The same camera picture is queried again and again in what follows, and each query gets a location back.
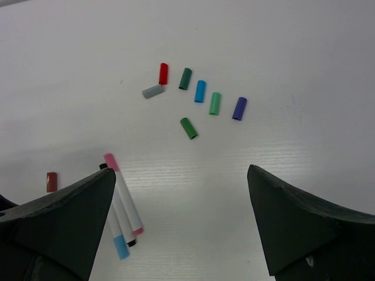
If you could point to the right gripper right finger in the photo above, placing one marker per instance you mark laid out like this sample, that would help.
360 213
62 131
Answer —
305 237

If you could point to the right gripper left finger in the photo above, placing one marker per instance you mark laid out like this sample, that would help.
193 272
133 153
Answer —
56 237

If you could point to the pink cap blue marker pen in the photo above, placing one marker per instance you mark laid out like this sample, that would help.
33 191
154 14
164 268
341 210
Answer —
117 236

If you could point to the dark red pen cap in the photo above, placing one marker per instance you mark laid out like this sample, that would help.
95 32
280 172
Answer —
51 182

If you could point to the dark blue pen cap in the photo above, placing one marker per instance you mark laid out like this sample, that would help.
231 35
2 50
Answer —
239 109

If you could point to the teal green pen cap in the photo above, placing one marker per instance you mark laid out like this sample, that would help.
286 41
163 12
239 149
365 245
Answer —
215 104

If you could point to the grey pen cap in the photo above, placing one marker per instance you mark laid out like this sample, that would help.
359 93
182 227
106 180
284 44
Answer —
153 91

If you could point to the light blue pen cap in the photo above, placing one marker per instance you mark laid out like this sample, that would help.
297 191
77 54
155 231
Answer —
200 91

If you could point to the dark green pen cap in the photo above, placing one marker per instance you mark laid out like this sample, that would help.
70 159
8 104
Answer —
185 79

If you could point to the black marker pen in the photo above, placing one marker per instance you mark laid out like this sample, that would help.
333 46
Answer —
122 219

